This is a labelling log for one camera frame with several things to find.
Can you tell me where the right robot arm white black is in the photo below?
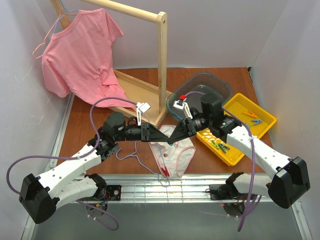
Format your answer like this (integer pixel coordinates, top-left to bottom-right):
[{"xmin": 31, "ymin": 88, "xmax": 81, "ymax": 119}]
[{"xmin": 168, "ymin": 94, "xmax": 310, "ymax": 209}]

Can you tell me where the orange clothespin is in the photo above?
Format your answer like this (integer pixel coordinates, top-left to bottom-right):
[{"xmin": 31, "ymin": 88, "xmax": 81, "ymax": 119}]
[{"xmin": 242, "ymin": 110, "xmax": 257, "ymax": 119}]

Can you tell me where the wooden clothes rack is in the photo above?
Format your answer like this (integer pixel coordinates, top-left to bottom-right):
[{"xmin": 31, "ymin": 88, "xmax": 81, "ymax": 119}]
[{"xmin": 49, "ymin": 0, "xmax": 173, "ymax": 131}]

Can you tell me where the teal transparent plastic tub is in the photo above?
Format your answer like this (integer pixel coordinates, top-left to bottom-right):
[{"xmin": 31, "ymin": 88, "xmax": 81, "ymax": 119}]
[{"xmin": 166, "ymin": 72, "xmax": 233, "ymax": 121}]

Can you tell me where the pink wire hanger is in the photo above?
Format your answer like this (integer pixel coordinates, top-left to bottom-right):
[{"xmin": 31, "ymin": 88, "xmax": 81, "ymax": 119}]
[{"xmin": 32, "ymin": 7, "xmax": 79, "ymax": 59}]

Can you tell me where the green clothespin in tray front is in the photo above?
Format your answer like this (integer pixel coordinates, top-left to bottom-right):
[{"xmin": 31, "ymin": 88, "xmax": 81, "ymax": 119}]
[{"xmin": 210, "ymin": 139, "xmax": 221, "ymax": 151}]

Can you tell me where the white pink-trimmed underwear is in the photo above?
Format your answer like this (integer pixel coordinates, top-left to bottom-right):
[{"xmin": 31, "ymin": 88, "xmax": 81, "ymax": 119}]
[{"xmin": 148, "ymin": 137, "xmax": 196, "ymax": 179}]

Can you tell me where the yellow plastic tray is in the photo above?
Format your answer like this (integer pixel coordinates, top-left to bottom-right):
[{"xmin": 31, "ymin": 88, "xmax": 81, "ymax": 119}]
[{"xmin": 196, "ymin": 93, "xmax": 277, "ymax": 166}]

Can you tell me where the red clothespin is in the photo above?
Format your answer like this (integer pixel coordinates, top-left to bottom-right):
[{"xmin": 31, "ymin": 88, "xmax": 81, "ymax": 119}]
[{"xmin": 161, "ymin": 166, "xmax": 170, "ymax": 178}]

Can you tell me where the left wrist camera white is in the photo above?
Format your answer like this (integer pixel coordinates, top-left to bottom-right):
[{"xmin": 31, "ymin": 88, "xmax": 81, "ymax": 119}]
[{"xmin": 135, "ymin": 102, "xmax": 151, "ymax": 126}]

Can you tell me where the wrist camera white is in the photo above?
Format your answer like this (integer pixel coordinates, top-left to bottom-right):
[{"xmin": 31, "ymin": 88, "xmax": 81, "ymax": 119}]
[
  {"xmin": 173, "ymin": 94, "xmax": 193, "ymax": 119},
  {"xmin": 135, "ymin": 102, "xmax": 151, "ymax": 126}
]

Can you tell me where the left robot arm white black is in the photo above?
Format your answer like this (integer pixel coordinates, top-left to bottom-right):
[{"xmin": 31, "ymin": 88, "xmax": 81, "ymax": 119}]
[{"xmin": 19, "ymin": 112, "xmax": 169, "ymax": 224}]

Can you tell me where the aluminium mounting rail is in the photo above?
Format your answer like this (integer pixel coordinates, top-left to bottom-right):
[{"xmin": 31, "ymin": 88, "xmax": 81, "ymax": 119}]
[{"xmin": 32, "ymin": 173, "xmax": 301, "ymax": 205}]

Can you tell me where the light blue wire hanger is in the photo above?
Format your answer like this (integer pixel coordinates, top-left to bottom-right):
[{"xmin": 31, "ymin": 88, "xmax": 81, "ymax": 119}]
[{"xmin": 115, "ymin": 141, "xmax": 171, "ymax": 189}]

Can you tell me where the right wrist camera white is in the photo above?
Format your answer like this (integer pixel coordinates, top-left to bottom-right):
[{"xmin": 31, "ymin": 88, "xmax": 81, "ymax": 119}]
[{"xmin": 173, "ymin": 94, "xmax": 193, "ymax": 119}]

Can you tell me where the pink t-shirt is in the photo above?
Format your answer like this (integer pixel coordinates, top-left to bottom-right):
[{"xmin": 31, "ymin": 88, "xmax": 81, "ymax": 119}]
[{"xmin": 41, "ymin": 8, "xmax": 135, "ymax": 109}]

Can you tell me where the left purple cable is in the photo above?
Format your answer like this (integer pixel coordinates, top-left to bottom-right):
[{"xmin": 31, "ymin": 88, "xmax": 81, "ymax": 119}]
[{"xmin": 6, "ymin": 96, "xmax": 138, "ymax": 196}]

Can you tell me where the blue clothespin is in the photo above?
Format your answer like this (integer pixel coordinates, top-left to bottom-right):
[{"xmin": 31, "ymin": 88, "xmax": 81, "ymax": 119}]
[{"xmin": 252, "ymin": 119, "xmax": 263, "ymax": 126}]

